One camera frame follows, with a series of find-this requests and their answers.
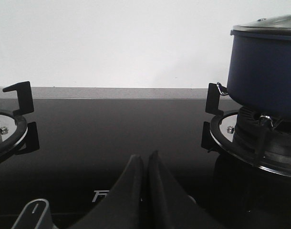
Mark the grey stove control knob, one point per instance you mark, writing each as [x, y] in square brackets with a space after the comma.
[35, 215]

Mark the black pan support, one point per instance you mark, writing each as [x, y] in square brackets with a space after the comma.
[15, 133]
[222, 128]

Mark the dark blue cooking pot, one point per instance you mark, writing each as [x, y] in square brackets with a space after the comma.
[260, 72]

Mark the black left pan support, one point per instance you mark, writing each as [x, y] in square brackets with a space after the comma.
[15, 133]

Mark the glass pot lid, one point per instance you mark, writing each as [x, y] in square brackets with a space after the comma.
[279, 23]

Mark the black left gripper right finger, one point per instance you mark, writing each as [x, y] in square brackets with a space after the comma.
[179, 190]

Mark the black right burner head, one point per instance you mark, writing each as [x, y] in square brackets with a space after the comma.
[247, 129]

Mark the black right pan support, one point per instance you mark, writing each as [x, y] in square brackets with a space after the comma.
[222, 128]

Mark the black glass gas stove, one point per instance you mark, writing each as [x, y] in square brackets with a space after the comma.
[84, 146]

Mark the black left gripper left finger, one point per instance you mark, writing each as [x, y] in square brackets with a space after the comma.
[120, 208]

